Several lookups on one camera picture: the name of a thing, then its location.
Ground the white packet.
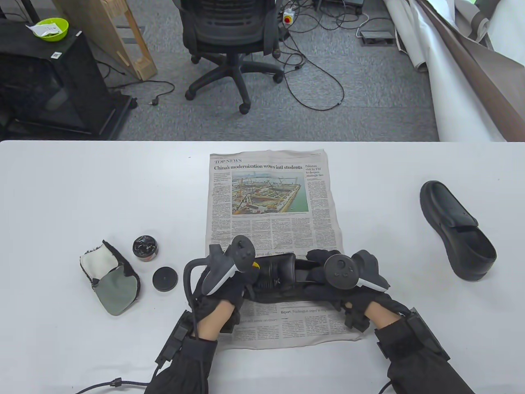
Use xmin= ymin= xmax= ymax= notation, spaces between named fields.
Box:
xmin=25 ymin=23 xmax=60 ymax=37

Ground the black mesh office chair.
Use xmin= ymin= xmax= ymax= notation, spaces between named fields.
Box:
xmin=179 ymin=0 xmax=285 ymax=115

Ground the black wrist sensor module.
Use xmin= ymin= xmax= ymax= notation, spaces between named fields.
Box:
xmin=406 ymin=308 xmax=450 ymax=362
xmin=156 ymin=310 xmax=193 ymax=366

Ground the green plastic bowl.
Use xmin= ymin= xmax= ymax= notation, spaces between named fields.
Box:
xmin=32 ymin=18 xmax=69 ymax=42

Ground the person's right forearm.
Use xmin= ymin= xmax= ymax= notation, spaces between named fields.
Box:
xmin=363 ymin=304 xmax=474 ymax=394

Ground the black left wrist sensor module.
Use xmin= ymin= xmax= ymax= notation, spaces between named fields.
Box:
xmin=156 ymin=310 xmax=193 ymax=366

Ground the white polishing cloth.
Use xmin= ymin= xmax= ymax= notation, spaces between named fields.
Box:
xmin=79 ymin=240 xmax=141 ymax=316

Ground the black cable with plug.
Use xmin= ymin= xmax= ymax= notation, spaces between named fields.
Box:
xmin=107 ymin=80 xmax=176 ymax=107

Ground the grey hand controller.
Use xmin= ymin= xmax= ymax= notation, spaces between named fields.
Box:
xmin=183 ymin=235 xmax=257 ymax=308
xmin=324 ymin=250 xmax=390 ymax=293

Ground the black leather shoe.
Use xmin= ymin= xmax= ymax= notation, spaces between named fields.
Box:
xmin=250 ymin=252 xmax=341 ymax=304
xmin=420 ymin=181 xmax=498 ymax=282

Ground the black right wrist sensor module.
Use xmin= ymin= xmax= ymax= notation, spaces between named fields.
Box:
xmin=406 ymin=308 xmax=450 ymax=362

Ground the white and brown rolled sheet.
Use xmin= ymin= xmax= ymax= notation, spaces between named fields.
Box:
xmin=383 ymin=0 xmax=525 ymax=142

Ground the person's right hand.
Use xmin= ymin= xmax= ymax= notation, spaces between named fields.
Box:
xmin=306 ymin=248 xmax=411 ymax=333

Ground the black shoe polish tin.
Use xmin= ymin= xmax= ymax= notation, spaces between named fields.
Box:
xmin=133 ymin=234 xmax=159 ymax=261

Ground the black round plastic lid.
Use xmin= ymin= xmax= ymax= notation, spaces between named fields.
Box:
xmin=152 ymin=267 xmax=178 ymax=293

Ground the wooden frame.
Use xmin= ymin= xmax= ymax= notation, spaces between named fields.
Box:
xmin=52 ymin=0 xmax=158 ymax=81

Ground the black device box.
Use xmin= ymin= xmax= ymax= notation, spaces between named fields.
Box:
xmin=314 ymin=0 xmax=365 ymax=12

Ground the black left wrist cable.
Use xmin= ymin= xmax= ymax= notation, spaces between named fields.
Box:
xmin=76 ymin=363 xmax=161 ymax=394

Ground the grey floor box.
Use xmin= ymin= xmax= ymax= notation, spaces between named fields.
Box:
xmin=359 ymin=30 xmax=395 ymax=46

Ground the person's left forearm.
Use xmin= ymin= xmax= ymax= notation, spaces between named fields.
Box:
xmin=144 ymin=300 xmax=234 ymax=394

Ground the black cabinet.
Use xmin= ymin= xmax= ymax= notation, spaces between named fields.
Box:
xmin=0 ymin=18 xmax=138 ymax=140

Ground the long black floor cable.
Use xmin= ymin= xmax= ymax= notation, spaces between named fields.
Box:
xmin=279 ymin=25 xmax=345 ymax=110

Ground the printed newspaper sheet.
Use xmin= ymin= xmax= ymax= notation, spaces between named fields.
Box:
xmin=205 ymin=150 xmax=363 ymax=350

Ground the person's left hand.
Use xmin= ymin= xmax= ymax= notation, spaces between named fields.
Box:
xmin=193 ymin=270 xmax=262 ymax=333

